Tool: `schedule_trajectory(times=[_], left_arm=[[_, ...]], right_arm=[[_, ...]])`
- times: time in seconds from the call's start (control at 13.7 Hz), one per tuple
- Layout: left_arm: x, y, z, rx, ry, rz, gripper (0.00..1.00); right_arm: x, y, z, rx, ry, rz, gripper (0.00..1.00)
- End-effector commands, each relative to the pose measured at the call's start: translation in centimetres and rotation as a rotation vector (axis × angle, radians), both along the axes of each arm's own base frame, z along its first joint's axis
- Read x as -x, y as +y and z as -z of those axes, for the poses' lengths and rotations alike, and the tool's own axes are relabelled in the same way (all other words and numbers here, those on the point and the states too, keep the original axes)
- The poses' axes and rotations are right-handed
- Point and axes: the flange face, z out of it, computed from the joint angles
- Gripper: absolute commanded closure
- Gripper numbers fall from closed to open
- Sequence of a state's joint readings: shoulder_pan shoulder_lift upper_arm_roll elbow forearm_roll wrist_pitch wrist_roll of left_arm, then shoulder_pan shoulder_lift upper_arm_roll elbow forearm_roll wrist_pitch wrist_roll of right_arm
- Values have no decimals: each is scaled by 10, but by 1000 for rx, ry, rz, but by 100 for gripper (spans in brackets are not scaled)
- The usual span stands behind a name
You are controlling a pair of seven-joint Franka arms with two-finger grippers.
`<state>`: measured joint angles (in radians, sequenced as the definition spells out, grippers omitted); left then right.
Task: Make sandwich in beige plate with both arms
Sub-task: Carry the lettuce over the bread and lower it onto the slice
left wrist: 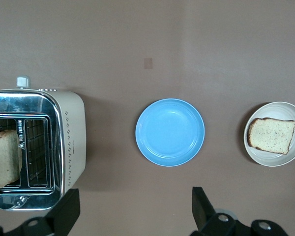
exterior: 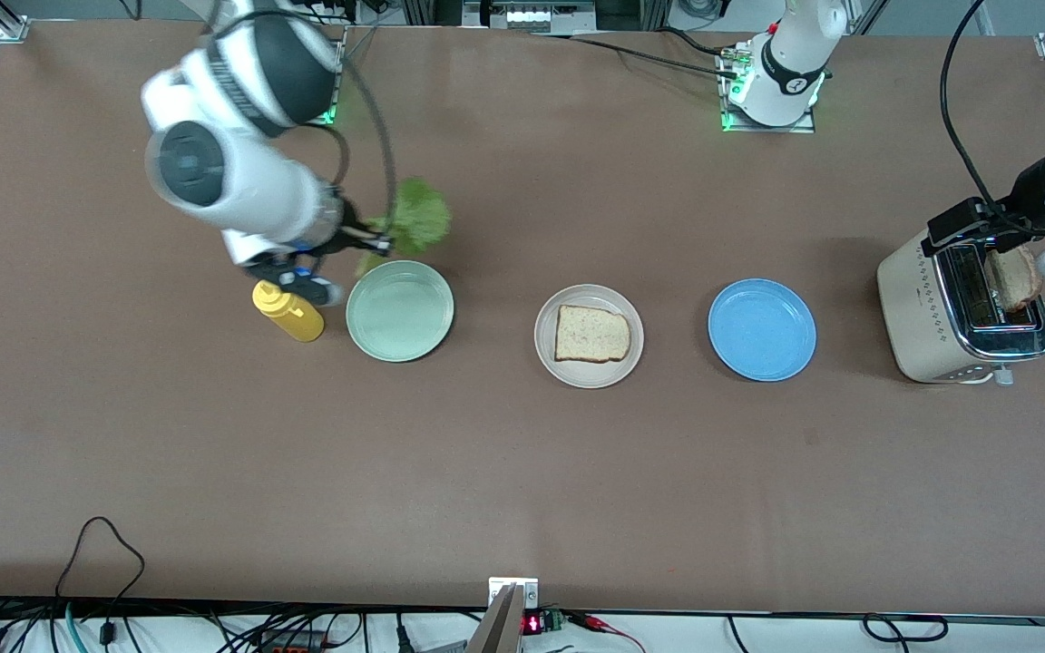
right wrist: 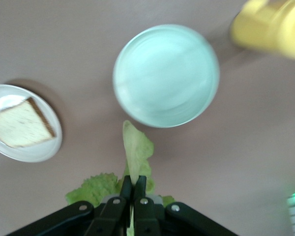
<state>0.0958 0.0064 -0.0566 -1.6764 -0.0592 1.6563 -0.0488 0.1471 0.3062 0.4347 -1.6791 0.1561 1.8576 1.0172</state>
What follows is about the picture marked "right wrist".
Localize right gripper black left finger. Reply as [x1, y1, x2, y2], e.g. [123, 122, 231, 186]
[9, 176, 133, 236]

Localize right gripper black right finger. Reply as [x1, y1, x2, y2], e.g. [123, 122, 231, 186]
[134, 176, 236, 236]

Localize green lettuce leaf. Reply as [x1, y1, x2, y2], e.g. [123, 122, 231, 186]
[65, 119, 175, 236]

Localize toasted bread slice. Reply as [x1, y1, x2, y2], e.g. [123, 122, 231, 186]
[0, 97, 57, 149]

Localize yellow squeeze bottle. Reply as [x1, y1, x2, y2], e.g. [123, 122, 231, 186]
[230, 0, 295, 59]

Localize beige plate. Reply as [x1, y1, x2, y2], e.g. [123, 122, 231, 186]
[0, 84, 63, 163]

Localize mint green plate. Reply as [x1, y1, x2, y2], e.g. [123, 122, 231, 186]
[112, 24, 221, 128]

